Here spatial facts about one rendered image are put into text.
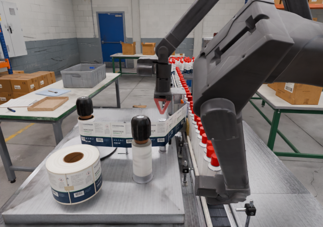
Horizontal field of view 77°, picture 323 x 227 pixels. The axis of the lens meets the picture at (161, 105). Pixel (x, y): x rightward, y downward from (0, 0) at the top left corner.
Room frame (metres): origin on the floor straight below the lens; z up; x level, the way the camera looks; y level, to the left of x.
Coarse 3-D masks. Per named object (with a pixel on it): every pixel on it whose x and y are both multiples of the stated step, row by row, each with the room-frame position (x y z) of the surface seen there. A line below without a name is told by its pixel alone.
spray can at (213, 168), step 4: (212, 156) 0.62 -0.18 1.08; (216, 156) 0.62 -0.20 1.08; (212, 160) 0.61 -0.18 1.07; (216, 160) 0.61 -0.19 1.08; (208, 164) 0.63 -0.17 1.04; (212, 164) 0.61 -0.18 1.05; (216, 164) 0.61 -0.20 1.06; (208, 168) 0.62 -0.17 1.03; (212, 168) 0.61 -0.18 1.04; (216, 168) 0.60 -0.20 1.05; (220, 168) 0.61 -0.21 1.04; (208, 172) 0.62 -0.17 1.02; (212, 172) 0.60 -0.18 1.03; (216, 172) 0.60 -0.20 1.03; (220, 172) 0.60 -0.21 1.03; (212, 204) 0.60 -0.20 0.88
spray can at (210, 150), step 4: (208, 148) 0.67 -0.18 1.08; (212, 148) 0.67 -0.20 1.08; (208, 152) 0.67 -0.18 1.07; (212, 152) 0.66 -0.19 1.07; (204, 156) 0.68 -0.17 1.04; (208, 156) 0.66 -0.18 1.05; (204, 160) 0.67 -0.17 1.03; (208, 160) 0.66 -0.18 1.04; (204, 164) 0.67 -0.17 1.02; (204, 168) 0.66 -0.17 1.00; (204, 172) 0.66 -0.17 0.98
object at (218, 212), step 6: (222, 204) 0.60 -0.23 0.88; (210, 210) 0.58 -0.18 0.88; (216, 210) 0.58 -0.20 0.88; (222, 210) 0.58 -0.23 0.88; (204, 216) 0.55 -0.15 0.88; (210, 216) 0.55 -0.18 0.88; (216, 216) 0.55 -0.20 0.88; (222, 216) 0.55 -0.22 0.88; (216, 222) 0.53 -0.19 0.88; (222, 222) 0.53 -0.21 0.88; (228, 222) 0.53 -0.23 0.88
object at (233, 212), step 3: (228, 204) 0.53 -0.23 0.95; (231, 204) 0.52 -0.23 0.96; (231, 207) 0.51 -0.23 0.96; (231, 210) 0.50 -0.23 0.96; (234, 210) 0.50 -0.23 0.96; (231, 213) 0.50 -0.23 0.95; (234, 213) 0.49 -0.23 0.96; (234, 216) 0.48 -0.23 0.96; (237, 216) 0.48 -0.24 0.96; (234, 219) 0.47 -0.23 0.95; (237, 219) 0.47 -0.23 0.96; (237, 222) 0.46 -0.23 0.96; (237, 225) 0.45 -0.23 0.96; (240, 225) 0.45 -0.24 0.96
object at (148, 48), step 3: (144, 45) 6.34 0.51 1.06; (147, 45) 6.32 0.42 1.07; (150, 45) 6.31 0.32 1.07; (153, 45) 6.61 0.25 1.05; (144, 48) 6.37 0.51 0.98; (147, 48) 6.36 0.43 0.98; (150, 48) 6.34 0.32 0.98; (153, 48) 6.34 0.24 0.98; (144, 51) 6.37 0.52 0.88; (147, 51) 6.36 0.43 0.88; (150, 51) 6.34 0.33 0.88; (153, 51) 6.33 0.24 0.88; (144, 54) 6.37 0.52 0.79; (147, 54) 6.36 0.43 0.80; (150, 54) 6.34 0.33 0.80; (153, 54) 6.33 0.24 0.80
